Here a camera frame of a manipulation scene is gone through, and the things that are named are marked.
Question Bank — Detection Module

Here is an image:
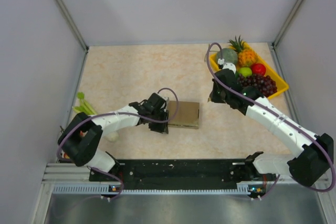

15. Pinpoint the yellow plastic tray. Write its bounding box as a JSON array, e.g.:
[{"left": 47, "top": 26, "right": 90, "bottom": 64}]
[{"left": 205, "top": 43, "right": 289, "bottom": 99}]

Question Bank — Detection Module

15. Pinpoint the brown cardboard express box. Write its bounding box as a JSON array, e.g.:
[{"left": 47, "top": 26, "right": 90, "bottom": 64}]
[{"left": 167, "top": 101, "right": 200, "bottom": 129}]

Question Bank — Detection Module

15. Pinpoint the light green lime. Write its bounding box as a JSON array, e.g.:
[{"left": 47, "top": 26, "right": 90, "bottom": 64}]
[{"left": 238, "top": 67, "right": 253, "bottom": 78}]

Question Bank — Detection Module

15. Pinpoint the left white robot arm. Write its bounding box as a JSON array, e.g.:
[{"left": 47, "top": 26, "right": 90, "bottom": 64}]
[{"left": 58, "top": 93, "right": 169, "bottom": 180}]

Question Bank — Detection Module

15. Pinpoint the red lychee bunch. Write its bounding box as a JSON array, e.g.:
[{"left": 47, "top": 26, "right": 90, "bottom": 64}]
[{"left": 61, "top": 131, "right": 87, "bottom": 162}]

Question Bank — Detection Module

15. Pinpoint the red apple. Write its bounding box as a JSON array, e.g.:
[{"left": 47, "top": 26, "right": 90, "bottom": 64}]
[{"left": 251, "top": 63, "right": 267, "bottom": 76}]

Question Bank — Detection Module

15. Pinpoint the white slotted cable duct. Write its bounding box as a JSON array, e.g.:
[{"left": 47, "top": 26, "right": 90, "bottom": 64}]
[{"left": 52, "top": 184, "right": 263, "bottom": 195}]

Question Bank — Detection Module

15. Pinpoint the purple grape bunch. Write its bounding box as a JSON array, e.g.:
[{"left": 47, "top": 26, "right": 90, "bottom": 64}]
[{"left": 237, "top": 74, "right": 278, "bottom": 97}]

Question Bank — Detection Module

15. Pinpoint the green celery stalk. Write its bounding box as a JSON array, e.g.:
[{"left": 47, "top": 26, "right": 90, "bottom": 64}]
[{"left": 72, "top": 91, "right": 120, "bottom": 142}]

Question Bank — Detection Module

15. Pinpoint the green melon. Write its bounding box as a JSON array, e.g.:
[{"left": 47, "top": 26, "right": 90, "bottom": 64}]
[{"left": 216, "top": 48, "right": 238, "bottom": 65}]

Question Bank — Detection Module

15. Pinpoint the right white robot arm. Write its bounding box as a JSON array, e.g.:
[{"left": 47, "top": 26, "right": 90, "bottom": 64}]
[{"left": 209, "top": 69, "right": 335, "bottom": 191}]

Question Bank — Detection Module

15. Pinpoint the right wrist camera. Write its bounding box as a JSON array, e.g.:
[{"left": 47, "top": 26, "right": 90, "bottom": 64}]
[{"left": 217, "top": 58, "right": 236, "bottom": 73}]

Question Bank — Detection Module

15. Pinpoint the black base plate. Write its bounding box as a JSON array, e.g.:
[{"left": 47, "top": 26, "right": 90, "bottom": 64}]
[{"left": 88, "top": 158, "right": 279, "bottom": 190}]

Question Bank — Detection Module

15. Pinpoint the pineapple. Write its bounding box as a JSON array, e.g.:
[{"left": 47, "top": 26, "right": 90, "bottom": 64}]
[{"left": 228, "top": 36, "right": 258, "bottom": 67}]

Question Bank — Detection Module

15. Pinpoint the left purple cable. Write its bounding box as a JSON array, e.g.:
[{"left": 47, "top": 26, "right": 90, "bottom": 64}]
[{"left": 56, "top": 87, "right": 181, "bottom": 200}]

